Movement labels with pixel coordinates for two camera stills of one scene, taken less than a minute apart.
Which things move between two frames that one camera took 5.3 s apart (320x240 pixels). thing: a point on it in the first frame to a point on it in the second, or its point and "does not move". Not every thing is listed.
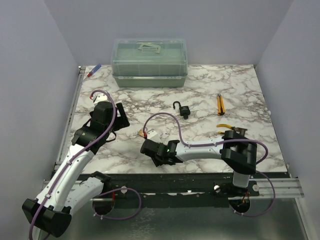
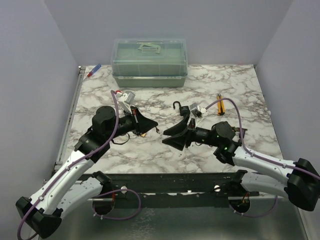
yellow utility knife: x=220 y=104 does not move
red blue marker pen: x=94 y=69 does not move
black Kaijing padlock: x=184 y=111 does not move
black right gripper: x=157 y=162 to x=179 y=141
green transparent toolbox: x=153 y=62 does not move
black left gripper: x=122 y=121 to x=141 y=124
